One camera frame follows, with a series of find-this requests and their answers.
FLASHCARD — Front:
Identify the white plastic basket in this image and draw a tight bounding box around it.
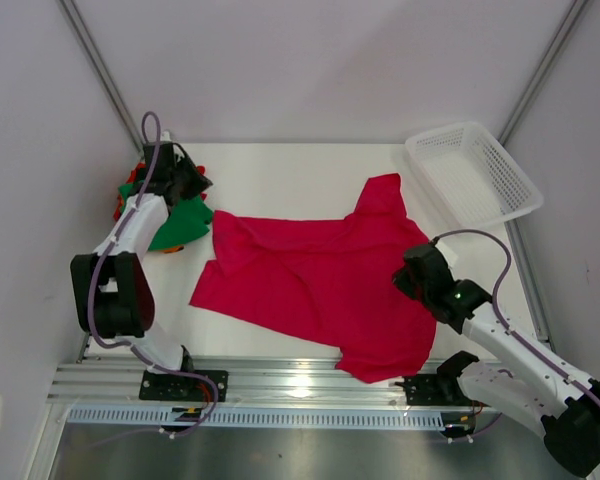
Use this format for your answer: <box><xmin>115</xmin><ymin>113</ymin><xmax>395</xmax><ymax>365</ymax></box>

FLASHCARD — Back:
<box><xmin>405</xmin><ymin>121</ymin><xmax>544</xmax><ymax>229</ymax></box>

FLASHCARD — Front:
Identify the crimson t shirt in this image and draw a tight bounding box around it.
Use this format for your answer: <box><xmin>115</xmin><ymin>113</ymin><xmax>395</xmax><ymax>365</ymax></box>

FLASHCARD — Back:
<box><xmin>190</xmin><ymin>173</ymin><xmax>437</xmax><ymax>383</ymax></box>

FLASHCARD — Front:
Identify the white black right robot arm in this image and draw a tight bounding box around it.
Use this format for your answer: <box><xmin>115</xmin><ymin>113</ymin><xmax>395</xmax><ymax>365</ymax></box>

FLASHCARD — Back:
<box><xmin>393</xmin><ymin>242</ymin><xmax>600</xmax><ymax>477</ymax></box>

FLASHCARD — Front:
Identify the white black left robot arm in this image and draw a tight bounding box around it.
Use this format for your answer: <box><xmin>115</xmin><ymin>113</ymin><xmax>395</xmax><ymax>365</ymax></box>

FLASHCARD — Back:
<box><xmin>70</xmin><ymin>141</ymin><xmax>213</xmax><ymax>400</ymax></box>

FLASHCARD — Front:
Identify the aluminium front rail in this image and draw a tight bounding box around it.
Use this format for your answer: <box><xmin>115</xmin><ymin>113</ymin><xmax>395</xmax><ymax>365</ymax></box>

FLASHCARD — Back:
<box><xmin>47</xmin><ymin>354</ymin><xmax>426</xmax><ymax>410</ymax></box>

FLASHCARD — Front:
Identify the green folded t shirt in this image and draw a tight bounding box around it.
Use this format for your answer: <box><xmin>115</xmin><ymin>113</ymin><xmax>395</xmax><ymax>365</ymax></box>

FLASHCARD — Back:
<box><xmin>117</xmin><ymin>182</ymin><xmax>216</xmax><ymax>251</ymax></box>

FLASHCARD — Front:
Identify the right aluminium corner post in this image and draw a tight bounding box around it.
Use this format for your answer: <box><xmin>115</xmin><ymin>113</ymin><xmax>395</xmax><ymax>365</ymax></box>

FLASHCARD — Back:
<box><xmin>498</xmin><ymin>0</ymin><xmax>594</xmax><ymax>146</ymax></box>

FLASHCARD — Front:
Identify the aluminium corner post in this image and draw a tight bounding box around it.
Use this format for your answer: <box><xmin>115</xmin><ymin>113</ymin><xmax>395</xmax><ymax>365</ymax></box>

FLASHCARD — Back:
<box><xmin>498</xmin><ymin>0</ymin><xmax>594</xmax><ymax>146</ymax></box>
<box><xmin>56</xmin><ymin>0</ymin><xmax>142</xmax><ymax>152</ymax></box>

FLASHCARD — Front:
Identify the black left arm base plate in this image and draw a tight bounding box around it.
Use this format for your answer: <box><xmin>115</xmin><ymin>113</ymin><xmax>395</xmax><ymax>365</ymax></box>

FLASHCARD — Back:
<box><xmin>139</xmin><ymin>370</ymin><xmax>229</xmax><ymax>403</ymax></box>

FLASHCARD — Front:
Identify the left aluminium corner post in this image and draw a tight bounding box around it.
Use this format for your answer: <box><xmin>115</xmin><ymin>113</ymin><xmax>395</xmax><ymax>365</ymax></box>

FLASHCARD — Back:
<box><xmin>56</xmin><ymin>0</ymin><xmax>142</xmax><ymax>152</ymax></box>

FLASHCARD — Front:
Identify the red folded t shirt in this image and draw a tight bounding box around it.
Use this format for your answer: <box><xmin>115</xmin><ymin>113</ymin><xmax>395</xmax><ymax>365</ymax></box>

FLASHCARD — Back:
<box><xmin>113</xmin><ymin>162</ymin><xmax>213</xmax><ymax>225</ymax></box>

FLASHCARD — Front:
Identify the white slotted cable duct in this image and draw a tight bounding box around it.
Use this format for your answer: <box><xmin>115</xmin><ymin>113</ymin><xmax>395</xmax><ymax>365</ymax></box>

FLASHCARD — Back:
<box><xmin>68</xmin><ymin>405</ymin><xmax>445</xmax><ymax>431</ymax></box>

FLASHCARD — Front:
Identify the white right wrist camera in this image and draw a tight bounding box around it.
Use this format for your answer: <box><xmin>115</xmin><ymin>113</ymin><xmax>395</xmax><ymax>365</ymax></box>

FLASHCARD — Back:
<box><xmin>436</xmin><ymin>240</ymin><xmax>459</xmax><ymax>268</ymax></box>

